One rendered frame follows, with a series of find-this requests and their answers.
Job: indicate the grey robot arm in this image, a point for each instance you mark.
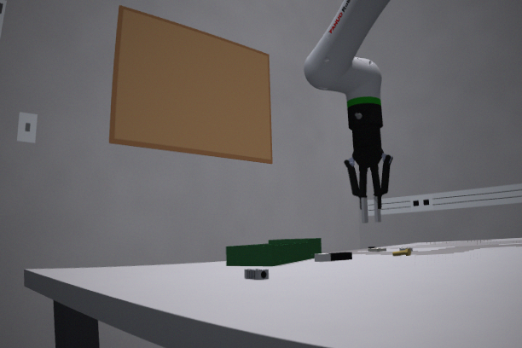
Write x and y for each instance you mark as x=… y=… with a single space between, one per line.
x=330 y=65

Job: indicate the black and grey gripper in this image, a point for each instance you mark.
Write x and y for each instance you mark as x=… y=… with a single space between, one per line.
x=368 y=153

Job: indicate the brass bolt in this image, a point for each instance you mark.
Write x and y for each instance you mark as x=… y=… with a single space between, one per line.
x=407 y=252

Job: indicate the green three-compartment bin rack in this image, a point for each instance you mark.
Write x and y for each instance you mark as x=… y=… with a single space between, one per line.
x=272 y=254

